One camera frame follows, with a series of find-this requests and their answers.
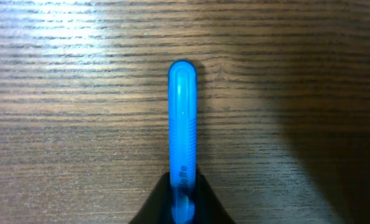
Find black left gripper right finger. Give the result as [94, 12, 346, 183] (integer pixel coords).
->
[193, 169, 235, 224]

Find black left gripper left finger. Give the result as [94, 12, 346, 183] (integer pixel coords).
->
[129, 172, 173, 224]

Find blue disposable razor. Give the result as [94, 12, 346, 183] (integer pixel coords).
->
[168, 60, 198, 223]

